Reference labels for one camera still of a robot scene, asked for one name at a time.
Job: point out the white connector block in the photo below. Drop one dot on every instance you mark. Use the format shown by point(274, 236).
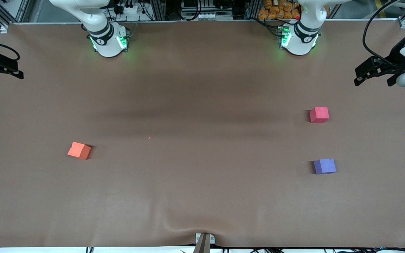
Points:
point(207, 15)

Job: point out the metal table clamp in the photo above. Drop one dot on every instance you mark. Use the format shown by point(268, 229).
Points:
point(204, 242)

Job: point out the orange foam block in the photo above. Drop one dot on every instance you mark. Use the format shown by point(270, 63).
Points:
point(78, 150)

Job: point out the white power strip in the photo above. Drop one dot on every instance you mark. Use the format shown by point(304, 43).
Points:
point(130, 9)

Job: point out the red foam block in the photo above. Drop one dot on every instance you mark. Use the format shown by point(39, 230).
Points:
point(319, 114)

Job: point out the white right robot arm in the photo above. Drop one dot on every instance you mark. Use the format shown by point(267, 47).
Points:
point(98, 26)

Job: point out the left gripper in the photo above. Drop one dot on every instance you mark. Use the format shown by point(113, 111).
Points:
point(395, 57)

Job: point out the purple foam block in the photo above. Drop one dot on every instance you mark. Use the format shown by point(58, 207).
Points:
point(325, 166)

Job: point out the bag of orange items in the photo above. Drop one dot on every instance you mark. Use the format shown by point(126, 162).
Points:
point(276, 10)

